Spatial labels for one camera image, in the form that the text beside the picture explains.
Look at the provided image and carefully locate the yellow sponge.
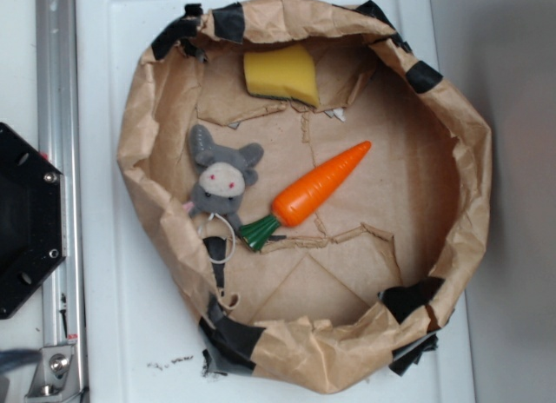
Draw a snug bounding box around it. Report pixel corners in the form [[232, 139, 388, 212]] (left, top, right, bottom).
[[243, 44, 320, 108]]

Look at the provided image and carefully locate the metal corner bracket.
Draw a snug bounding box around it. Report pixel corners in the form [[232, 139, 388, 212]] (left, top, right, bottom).
[[24, 345, 80, 402]]

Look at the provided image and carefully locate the white plastic tray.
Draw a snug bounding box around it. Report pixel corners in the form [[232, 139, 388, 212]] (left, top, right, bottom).
[[74, 0, 477, 403]]

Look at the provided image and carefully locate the brown paper bag bin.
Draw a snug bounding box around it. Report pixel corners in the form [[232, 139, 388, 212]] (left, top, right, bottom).
[[117, 0, 493, 393]]

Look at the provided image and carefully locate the grey plush donkey toy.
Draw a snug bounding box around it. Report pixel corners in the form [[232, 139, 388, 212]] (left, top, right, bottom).
[[182, 124, 264, 251]]

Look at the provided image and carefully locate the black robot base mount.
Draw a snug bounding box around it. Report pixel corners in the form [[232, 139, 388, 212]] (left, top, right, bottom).
[[1, 123, 65, 320]]

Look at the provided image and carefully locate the aluminium extrusion rail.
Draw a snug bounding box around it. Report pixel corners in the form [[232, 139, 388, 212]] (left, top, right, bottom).
[[36, 0, 89, 402]]

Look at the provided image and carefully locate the orange plastic toy carrot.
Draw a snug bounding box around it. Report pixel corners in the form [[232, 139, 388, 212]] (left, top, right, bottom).
[[240, 141, 372, 251]]

